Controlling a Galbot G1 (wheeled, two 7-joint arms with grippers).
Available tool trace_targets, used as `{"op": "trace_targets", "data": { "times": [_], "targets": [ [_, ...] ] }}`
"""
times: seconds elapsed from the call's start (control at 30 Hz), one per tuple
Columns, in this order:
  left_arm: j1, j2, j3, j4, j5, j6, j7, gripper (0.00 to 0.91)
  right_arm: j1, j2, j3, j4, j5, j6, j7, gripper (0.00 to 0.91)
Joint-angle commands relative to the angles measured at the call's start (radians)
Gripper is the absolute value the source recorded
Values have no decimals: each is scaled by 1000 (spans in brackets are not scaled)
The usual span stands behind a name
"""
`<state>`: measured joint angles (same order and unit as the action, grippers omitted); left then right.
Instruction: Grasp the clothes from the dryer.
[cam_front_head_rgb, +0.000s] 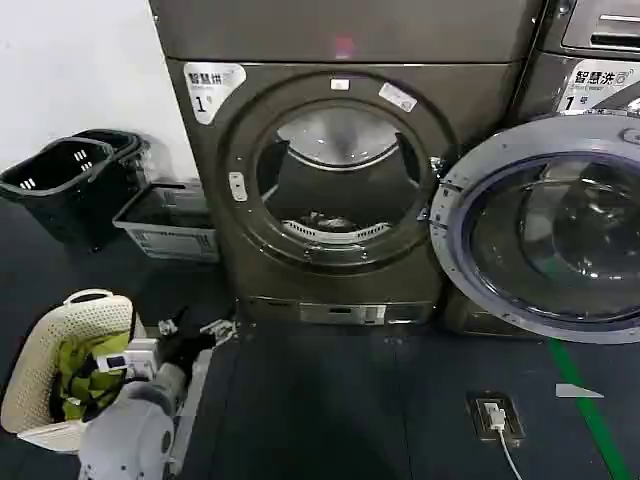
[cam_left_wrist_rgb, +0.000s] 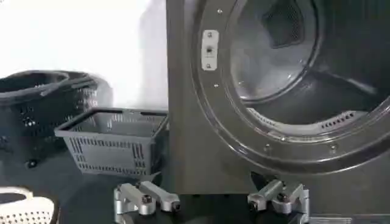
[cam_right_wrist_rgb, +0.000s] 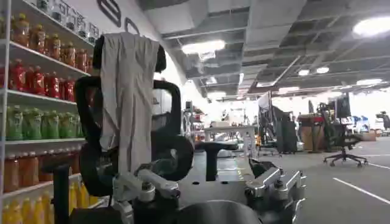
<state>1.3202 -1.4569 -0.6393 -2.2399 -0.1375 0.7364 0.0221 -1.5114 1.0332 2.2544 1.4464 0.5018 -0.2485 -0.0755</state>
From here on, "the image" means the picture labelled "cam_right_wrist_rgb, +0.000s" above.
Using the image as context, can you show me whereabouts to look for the grey metal platform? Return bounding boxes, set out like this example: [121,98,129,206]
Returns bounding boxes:
[178,151,256,208]

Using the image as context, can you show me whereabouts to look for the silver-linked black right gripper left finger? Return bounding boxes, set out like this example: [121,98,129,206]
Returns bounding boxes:
[112,160,181,214]

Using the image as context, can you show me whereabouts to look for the white shelf rack with bottles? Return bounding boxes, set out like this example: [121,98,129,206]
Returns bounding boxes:
[0,0,103,224]

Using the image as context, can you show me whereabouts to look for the black computer monitor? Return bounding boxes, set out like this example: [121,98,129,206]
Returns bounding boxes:
[335,93,353,119]

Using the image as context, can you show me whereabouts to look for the brown desk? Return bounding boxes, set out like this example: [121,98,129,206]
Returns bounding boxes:
[297,113,327,152]

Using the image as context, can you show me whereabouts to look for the large round ceiling light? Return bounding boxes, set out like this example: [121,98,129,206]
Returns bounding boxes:
[352,16,390,39]

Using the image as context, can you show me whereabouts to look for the white table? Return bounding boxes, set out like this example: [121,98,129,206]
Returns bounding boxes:
[203,124,257,153]

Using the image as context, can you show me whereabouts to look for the black swivel office chair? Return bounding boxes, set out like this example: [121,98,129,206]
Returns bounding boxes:
[318,103,369,168]

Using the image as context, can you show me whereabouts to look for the black office chair with headrest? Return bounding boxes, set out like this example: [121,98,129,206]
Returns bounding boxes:
[41,33,240,224]

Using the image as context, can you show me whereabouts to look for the black partition screen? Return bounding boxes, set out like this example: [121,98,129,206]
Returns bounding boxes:
[258,90,299,155]

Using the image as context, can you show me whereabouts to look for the grey cloth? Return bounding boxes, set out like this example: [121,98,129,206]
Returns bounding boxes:
[99,31,161,178]

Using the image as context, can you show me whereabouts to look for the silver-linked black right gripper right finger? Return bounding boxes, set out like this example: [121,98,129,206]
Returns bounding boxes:
[244,158,307,214]

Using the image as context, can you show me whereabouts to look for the rectangular ceiling light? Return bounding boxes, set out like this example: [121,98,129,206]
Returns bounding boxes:
[180,39,227,56]

